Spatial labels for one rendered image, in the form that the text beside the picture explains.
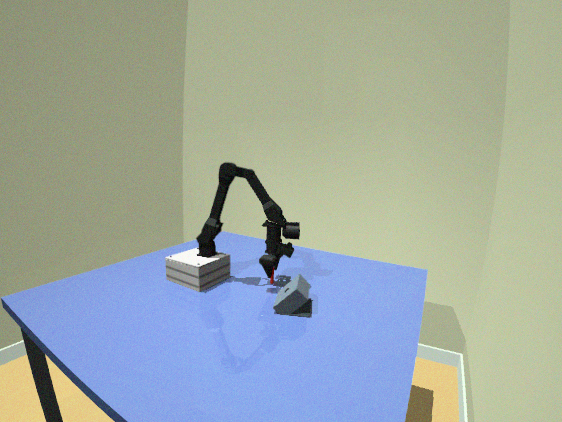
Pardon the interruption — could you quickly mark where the grey sloped panel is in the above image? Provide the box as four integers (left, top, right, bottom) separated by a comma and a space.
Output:
272, 274, 311, 318

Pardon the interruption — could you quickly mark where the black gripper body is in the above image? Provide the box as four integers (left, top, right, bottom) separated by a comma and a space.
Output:
259, 238, 282, 266

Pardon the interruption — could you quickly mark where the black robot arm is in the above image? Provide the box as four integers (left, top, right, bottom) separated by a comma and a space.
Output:
196, 163, 300, 258

